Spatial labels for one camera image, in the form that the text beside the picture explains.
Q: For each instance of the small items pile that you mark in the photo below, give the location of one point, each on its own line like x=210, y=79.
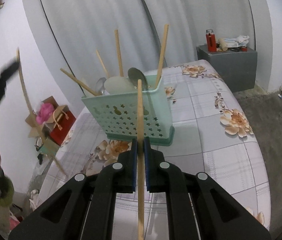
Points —
x=238, y=41

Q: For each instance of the grey cabinet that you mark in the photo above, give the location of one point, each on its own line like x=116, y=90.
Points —
x=230, y=72

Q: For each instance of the metal spoon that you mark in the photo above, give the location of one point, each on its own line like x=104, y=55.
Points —
x=101, y=85
x=136, y=76

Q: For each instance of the white plastic ladle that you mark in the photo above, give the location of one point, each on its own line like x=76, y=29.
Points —
x=119, y=85

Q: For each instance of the floral checked tablecloth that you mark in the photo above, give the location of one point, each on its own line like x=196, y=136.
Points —
x=218, y=160

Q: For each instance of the cardboard box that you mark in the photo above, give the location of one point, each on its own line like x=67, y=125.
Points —
x=32, y=127

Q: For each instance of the mint green utensil basket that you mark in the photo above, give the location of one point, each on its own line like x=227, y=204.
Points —
x=131, y=115

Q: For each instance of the red thermos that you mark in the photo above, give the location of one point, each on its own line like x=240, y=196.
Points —
x=210, y=42

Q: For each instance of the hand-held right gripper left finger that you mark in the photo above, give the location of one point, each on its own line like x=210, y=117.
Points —
x=134, y=165

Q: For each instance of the pink printed cloth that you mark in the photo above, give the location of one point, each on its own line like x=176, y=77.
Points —
x=14, y=221

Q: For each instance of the red gift bag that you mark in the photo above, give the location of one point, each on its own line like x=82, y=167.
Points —
x=63, y=132

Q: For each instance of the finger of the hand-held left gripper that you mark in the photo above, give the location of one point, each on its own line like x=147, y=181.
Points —
x=9, y=70

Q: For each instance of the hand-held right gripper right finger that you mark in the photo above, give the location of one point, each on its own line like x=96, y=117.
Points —
x=148, y=165

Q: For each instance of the small black item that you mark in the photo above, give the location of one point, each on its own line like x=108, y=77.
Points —
x=40, y=158

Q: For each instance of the beige roll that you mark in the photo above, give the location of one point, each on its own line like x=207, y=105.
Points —
x=222, y=44

